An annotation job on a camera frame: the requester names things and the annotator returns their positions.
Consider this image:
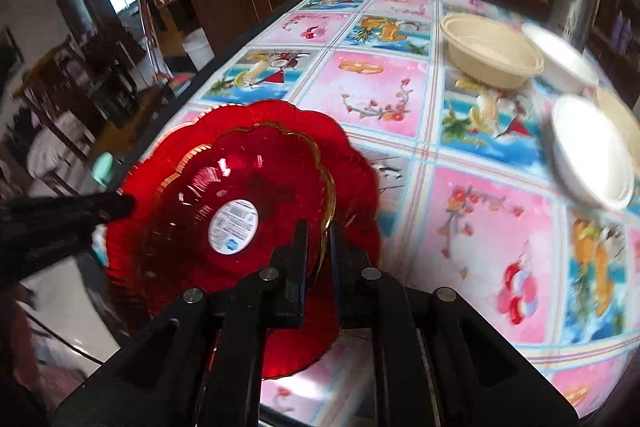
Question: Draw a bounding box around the printed fruit tablecloth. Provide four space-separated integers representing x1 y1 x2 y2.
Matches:
130 0 640 423

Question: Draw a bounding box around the large red scalloped plate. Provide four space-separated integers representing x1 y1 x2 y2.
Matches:
104 99 383 380

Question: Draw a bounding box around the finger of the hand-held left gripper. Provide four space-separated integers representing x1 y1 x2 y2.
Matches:
0 193 135 288

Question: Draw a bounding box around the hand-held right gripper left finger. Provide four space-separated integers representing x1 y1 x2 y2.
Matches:
52 221 309 427

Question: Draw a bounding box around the beige plastic bowl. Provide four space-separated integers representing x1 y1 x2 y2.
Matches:
440 13 545 90
594 87 640 168

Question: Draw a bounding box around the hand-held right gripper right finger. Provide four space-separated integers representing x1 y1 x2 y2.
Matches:
329 222 582 427

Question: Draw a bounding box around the pale green object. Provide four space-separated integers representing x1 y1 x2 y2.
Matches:
92 152 118 188

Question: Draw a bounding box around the white bowl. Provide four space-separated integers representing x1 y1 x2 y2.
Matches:
550 94 637 212
521 23 599 95

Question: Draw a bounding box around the small red glass plate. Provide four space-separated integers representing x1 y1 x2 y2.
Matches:
150 122 337 303

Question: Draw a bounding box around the white bucket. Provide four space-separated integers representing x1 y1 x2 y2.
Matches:
182 29 213 70

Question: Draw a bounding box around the wooden chair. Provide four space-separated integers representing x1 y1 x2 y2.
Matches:
12 37 141 198

